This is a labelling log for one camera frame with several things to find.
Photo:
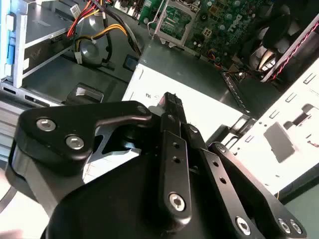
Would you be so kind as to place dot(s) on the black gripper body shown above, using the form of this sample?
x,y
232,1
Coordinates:
x,y
112,211

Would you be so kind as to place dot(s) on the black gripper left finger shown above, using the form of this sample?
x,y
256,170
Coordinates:
x,y
112,112

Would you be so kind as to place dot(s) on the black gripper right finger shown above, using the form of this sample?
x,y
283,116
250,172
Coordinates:
x,y
249,189

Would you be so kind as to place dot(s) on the metal socket cover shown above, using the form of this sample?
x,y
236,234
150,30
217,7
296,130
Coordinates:
x,y
174,37

